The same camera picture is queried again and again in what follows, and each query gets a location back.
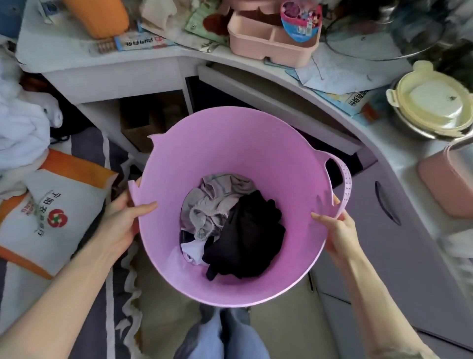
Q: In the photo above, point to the white and dark garment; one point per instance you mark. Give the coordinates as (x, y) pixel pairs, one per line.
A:
(190, 247)

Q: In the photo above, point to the person's right hand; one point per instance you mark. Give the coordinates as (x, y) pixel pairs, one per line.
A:
(340, 236)

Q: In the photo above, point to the person's left forearm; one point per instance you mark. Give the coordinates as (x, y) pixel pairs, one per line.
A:
(55, 303)

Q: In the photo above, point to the steel pot with cream lid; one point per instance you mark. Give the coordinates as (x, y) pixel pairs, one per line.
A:
(430, 103)

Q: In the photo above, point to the green and red printed paper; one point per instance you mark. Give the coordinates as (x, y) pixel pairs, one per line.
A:
(208, 20)

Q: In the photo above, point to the pale blue paper sheet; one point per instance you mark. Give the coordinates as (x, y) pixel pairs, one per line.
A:
(343, 70)

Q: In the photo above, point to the blue printed booklet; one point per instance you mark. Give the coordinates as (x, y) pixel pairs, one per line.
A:
(354, 101)

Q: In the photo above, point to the person's legs in jeans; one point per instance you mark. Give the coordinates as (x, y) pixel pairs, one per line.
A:
(221, 336)

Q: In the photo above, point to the pink divided plastic tray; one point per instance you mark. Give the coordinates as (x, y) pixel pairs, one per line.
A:
(269, 40)

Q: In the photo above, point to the striped grey blanket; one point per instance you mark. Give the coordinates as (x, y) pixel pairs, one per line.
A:
(96, 325)

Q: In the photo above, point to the person's left thumb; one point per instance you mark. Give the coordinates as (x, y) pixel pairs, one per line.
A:
(143, 209)

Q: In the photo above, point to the pink plastic laundry bucket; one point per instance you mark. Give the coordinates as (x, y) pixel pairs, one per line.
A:
(258, 155)

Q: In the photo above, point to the pink plastic container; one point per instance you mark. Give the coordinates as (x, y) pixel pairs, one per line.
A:
(449, 181)

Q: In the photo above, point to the orange cushion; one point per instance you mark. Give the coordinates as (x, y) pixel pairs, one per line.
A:
(98, 16)

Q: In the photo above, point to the white corner desk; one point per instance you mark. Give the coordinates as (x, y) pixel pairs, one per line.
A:
(111, 70)

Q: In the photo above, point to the glass pot lid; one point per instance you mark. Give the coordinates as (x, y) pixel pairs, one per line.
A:
(384, 29)

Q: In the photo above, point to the colourful cartoon package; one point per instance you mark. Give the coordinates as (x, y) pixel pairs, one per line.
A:
(301, 20)

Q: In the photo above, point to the grey garment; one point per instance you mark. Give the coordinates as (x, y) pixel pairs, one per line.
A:
(216, 203)

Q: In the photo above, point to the person's right forearm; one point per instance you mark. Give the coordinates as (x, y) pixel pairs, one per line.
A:
(380, 310)

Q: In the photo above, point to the blue and white flat box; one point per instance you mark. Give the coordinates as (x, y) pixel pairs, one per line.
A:
(142, 41)

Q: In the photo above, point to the black garment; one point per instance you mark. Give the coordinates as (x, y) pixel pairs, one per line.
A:
(247, 240)

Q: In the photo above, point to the white and orange tote bag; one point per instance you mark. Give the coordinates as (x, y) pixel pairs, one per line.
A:
(55, 218)

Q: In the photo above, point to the person's right thumb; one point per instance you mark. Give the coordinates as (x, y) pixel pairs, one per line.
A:
(323, 219)

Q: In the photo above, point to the cardboard box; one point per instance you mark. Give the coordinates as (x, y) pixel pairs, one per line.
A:
(147, 118)

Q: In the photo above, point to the person's left hand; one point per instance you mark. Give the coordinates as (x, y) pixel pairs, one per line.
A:
(118, 225)

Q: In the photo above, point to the white cloth pile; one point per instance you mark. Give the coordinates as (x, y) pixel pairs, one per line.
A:
(22, 125)

